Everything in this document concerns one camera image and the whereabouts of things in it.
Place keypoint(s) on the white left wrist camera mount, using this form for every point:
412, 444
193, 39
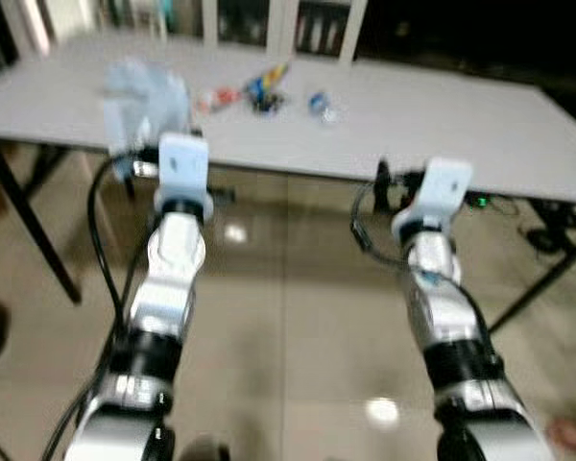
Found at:
182, 168

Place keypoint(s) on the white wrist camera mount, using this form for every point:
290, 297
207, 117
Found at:
444, 187
182, 168

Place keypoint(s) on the clear plastic water bottle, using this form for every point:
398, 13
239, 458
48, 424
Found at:
319, 104

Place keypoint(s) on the blue snack bag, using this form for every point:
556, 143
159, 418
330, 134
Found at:
261, 88

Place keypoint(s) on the orange snack wrapper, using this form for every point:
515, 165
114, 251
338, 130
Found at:
219, 98

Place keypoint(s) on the person's reddish foot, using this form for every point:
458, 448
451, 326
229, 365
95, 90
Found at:
571, 435

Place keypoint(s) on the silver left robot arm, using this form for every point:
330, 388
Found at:
163, 288

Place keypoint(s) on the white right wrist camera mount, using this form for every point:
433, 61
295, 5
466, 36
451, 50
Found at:
444, 187

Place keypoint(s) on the black snack wrapper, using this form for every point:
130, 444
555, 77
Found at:
267, 106

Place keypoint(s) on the black table leg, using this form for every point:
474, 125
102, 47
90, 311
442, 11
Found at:
542, 279
34, 226

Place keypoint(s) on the black power strip green light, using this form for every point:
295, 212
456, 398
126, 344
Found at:
480, 202

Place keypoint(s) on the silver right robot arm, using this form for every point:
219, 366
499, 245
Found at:
442, 307

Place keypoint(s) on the white glass-door cabinet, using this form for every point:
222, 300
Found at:
286, 29

